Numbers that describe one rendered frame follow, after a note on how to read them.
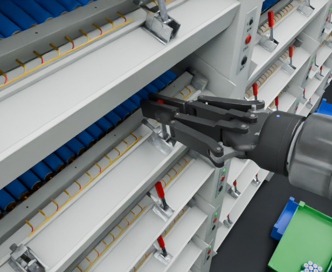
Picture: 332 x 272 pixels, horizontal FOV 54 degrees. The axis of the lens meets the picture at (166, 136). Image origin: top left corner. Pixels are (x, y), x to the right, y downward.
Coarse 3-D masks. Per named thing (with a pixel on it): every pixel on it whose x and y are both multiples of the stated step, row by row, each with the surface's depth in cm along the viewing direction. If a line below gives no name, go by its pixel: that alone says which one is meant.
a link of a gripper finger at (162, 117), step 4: (156, 112) 48; (160, 112) 48; (164, 112) 48; (156, 116) 48; (160, 116) 47; (164, 116) 47; (168, 116) 47; (156, 120) 48; (160, 120) 48; (164, 120) 47; (168, 120) 47; (176, 120) 45; (168, 124) 47; (172, 128) 44; (172, 132) 45
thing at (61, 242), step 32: (192, 64) 65; (224, 96) 64; (128, 160) 52; (160, 160) 53; (32, 192) 45; (64, 192) 46; (96, 192) 47; (128, 192) 49; (32, 224) 42; (64, 224) 44; (96, 224) 45; (0, 256) 39; (64, 256) 41
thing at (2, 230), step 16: (176, 80) 62; (128, 128) 52; (96, 144) 49; (112, 144) 50; (80, 160) 47; (96, 160) 49; (64, 176) 45; (80, 176) 48; (96, 176) 48; (48, 192) 43; (16, 208) 41; (32, 208) 41; (0, 224) 39; (16, 224) 40; (0, 240) 39
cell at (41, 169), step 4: (36, 164) 45; (40, 164) 45; (44, 164) 46; (32, 168) 45; (36, 168) 45; (40, 168) 45; (44, 168) 45; (48, 168) 45; (36, 172) 45; (40, 172) 45; (44, 172) 45; (48, 172) 45; (52, 172) 46; (40, 176) 45; (44, 176) 45; (44, 180) 46
